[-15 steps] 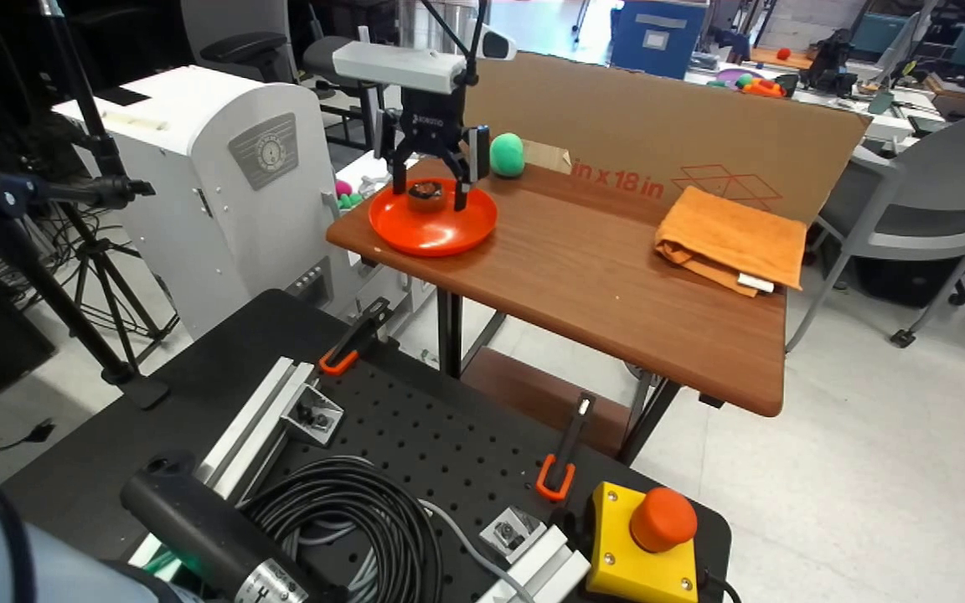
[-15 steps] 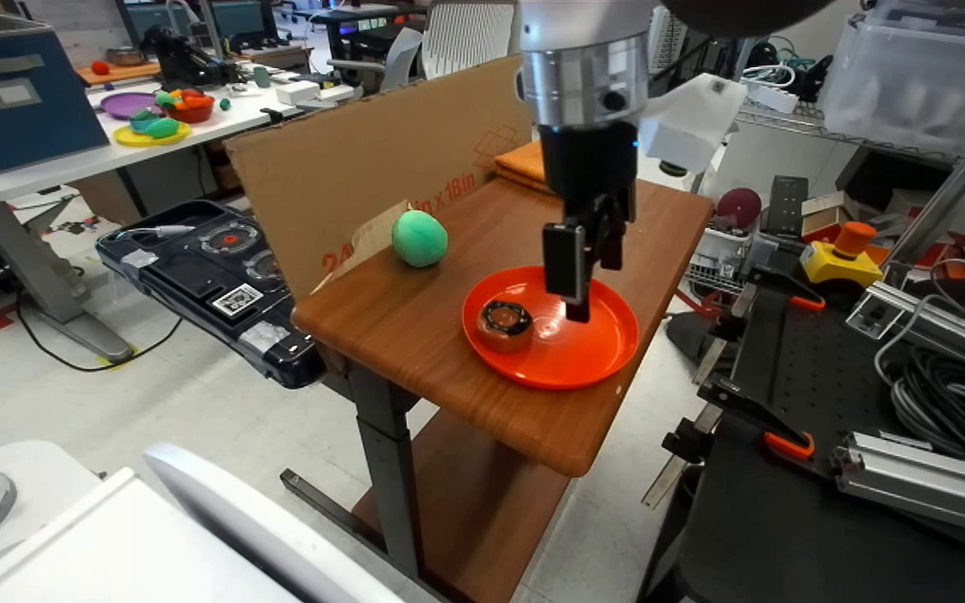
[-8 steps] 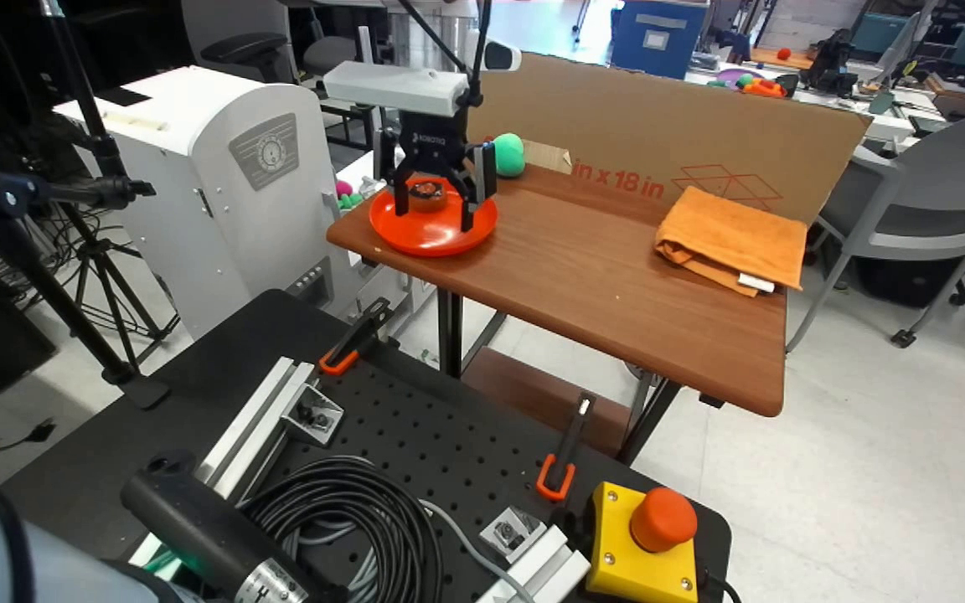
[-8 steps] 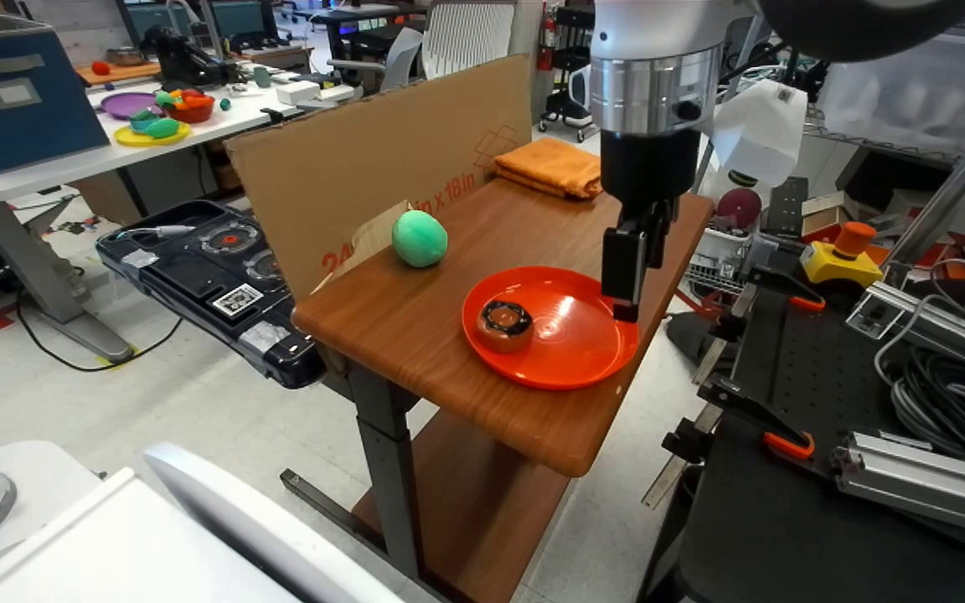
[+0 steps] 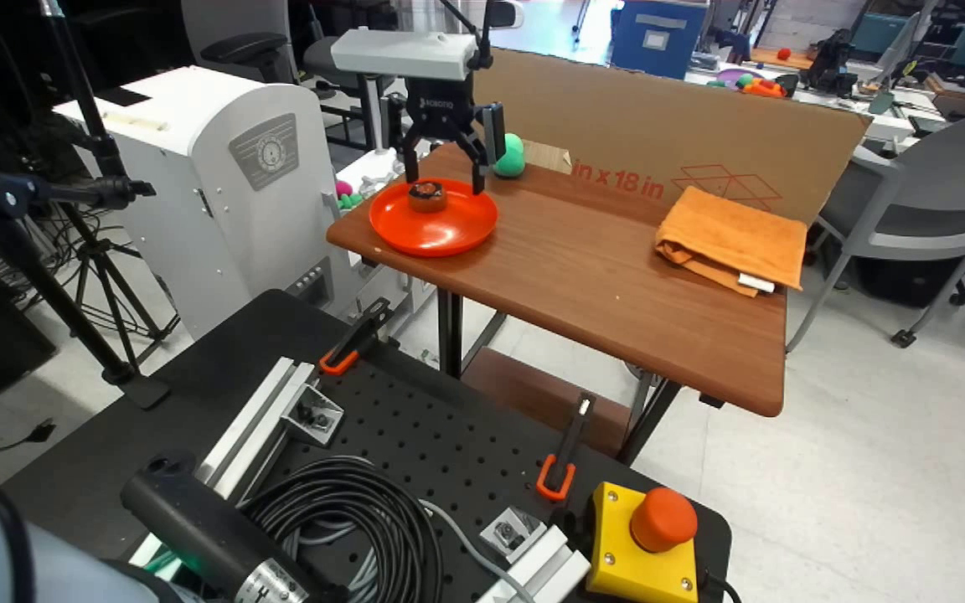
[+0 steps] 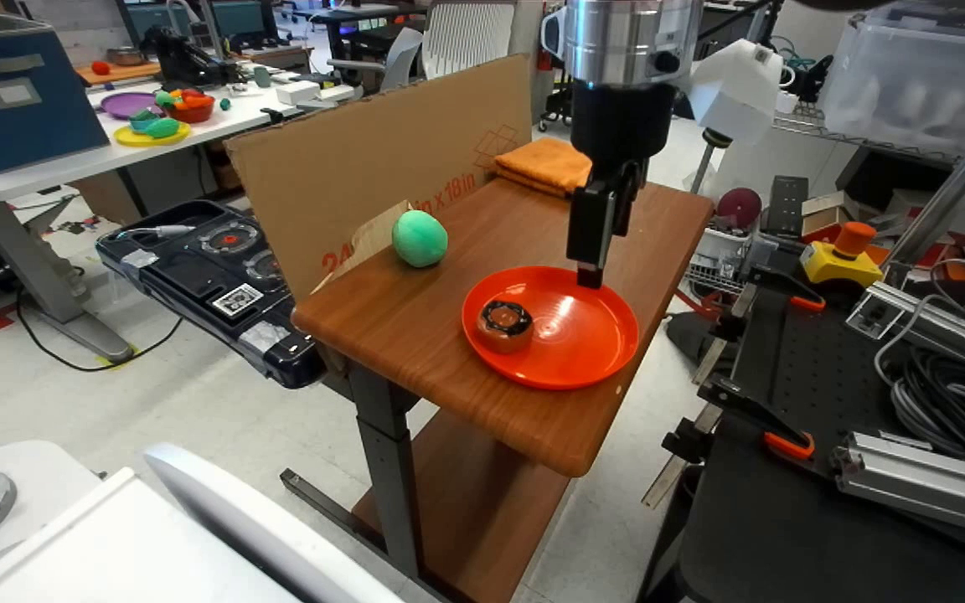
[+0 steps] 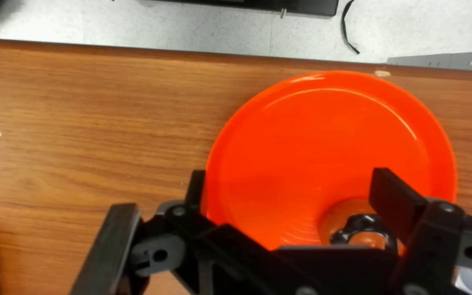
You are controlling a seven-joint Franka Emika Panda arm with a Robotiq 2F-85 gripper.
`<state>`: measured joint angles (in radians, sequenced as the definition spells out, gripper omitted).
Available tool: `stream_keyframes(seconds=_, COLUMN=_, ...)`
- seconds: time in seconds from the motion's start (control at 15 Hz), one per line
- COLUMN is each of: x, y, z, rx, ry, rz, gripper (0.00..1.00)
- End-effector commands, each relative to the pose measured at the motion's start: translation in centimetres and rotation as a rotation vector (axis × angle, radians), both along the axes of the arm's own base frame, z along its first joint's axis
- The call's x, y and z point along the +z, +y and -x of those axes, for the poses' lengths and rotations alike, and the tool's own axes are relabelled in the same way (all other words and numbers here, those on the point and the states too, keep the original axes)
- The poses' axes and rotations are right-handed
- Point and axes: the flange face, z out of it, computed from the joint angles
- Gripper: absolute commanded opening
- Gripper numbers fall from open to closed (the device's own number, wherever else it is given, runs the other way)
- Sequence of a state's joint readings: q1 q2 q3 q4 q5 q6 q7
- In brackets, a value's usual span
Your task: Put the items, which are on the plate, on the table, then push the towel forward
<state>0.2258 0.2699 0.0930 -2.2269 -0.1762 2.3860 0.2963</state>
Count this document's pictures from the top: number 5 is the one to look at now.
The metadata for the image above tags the small brown round toy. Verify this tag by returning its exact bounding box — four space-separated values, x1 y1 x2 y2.
406 179 454 218

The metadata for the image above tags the orange folded towel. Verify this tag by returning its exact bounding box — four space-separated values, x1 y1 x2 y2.
650 185 810 303

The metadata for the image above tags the grey plastic chair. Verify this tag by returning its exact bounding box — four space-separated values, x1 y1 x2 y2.
780 111 965 356

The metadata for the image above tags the white background table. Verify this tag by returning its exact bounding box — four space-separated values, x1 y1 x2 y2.
777 80 954 158

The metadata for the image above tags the green foam ball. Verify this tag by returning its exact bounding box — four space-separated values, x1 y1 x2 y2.
490 130 532 180

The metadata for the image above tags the brown cardboard panel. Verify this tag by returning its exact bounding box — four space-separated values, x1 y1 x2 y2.
458 43 875 227

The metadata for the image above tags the aluminium extrusion rail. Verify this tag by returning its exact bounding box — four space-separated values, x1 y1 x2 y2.
129 356 326 574
477 506 596 603

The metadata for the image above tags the black camera tripod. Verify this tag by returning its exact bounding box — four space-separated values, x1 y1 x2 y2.
0 0 183 389

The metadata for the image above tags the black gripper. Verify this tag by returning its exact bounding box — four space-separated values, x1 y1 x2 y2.
387 78 490 194

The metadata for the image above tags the black cylindrical device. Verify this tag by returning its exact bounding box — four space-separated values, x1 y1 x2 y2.
121 460 316 603

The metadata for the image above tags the orange round plate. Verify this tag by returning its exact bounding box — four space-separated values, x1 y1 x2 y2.
364 179 505 263

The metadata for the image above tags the blue storage box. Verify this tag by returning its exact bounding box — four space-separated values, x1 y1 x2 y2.
606 0 713 84

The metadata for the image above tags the black coiled cable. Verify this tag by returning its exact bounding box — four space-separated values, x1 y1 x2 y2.
238 453 449 603

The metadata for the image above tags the small metal corner bracket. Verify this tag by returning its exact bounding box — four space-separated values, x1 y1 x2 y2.
285 382 348 450

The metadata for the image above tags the yellow emergency stop box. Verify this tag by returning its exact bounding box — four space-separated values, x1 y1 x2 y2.
583 480 705 603

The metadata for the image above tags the white container with toys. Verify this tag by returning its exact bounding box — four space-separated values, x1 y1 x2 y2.
329 143 425 218

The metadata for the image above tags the light blue garment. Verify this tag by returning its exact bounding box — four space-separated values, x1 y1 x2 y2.
0 465 175 603

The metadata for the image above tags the black perforated breadboard table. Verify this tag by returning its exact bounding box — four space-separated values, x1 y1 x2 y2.
0 289 737 603

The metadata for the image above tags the orange black bar clamp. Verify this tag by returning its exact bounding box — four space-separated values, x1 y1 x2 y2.
316 295 396 382
532 391 599 506

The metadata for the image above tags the silver vertical pole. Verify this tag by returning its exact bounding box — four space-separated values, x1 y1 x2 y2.
355 78 388 154

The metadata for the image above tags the wooden table lower panel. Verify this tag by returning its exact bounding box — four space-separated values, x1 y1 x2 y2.
458 345 639 460

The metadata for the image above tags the white machine cabinet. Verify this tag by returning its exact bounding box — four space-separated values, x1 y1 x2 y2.
49 63 415 345

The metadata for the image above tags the black table leg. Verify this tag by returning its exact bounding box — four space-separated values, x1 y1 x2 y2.
615 369 687 468

